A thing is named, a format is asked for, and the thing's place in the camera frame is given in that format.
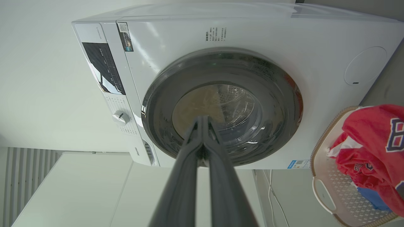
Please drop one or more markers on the white cabinet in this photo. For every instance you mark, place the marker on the white cabinet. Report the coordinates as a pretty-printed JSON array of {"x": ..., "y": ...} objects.
[{"x": 79, "y": 189}]

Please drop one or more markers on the blue energy label sticker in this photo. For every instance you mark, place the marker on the blue energy label sticker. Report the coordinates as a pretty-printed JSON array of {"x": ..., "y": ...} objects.
[{"x": 298, "y": 164}]

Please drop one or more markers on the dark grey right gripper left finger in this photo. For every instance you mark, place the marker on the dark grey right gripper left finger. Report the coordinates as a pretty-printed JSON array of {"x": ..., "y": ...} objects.
[{"x": 180, "y": 189}]

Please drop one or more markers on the silver washing machine control knob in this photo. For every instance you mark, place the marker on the silver washing machine control knob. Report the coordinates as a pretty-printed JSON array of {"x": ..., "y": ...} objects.
[{"x": 121, "y": 117}]

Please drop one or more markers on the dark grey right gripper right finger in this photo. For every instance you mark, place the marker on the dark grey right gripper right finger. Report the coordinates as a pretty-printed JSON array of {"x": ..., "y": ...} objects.
[{"x": 227, "y": 195}]

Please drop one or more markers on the red jersey with white stripes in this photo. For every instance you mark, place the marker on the red jersey with white stripes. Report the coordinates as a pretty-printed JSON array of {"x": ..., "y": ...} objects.
[{"x": 350, "y": 159}]

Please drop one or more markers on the stainless steel washer drum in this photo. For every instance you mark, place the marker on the stainless steel washer drum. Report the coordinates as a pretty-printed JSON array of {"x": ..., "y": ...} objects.
[{"x": 235, "y": 101}]

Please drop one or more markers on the washer door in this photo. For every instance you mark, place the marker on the washer door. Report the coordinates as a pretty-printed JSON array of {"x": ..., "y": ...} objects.
[{"x": 268, "y": 94}]

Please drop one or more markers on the white washing machine body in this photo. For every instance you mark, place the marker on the white washing machine body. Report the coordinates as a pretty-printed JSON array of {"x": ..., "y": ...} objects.
[{"x": 170, "y": 41}]

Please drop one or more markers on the black QR code sticker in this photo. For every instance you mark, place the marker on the black QR code sticker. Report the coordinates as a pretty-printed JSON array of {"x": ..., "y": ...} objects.
[{"x": 125, "y": 37}]

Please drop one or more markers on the cream perforated laundry basket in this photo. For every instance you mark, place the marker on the cream perforated laundry basket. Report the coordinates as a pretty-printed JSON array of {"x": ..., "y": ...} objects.
[{"x": 334, "y": 186}]

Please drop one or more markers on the round white filter cover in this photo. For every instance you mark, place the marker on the round white filter cover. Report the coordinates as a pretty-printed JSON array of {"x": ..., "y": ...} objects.
[{"x": 365, "y": 65}]

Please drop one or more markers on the white slatted panel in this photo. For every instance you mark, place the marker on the white slatted panel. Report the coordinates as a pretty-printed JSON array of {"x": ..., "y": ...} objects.
[{"x": 25, "y": 176}]

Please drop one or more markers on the white detergent drawer front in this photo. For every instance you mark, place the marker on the white detergent drawer front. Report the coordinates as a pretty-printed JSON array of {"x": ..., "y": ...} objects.
[{"x": 91, "y": 33}]

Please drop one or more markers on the black glossy control display panel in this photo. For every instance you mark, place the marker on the black glossy control display panel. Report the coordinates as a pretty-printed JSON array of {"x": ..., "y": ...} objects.
[{"x": 104, "y": 67}]

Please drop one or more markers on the blue garment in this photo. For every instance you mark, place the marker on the blue garment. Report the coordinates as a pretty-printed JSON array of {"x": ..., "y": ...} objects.
[{"x": 375, "y": 198}]

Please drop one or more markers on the red jersey with large number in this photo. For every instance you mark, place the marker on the red jersey with large number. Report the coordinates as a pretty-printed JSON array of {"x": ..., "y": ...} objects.
[{"x": 369, "y": 126}]

